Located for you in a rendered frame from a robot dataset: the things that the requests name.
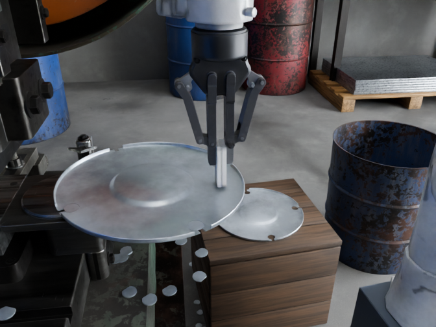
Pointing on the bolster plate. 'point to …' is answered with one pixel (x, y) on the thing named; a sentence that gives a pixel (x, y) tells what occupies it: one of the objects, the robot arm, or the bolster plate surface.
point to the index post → (84, 144)
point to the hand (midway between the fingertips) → (220, 163)
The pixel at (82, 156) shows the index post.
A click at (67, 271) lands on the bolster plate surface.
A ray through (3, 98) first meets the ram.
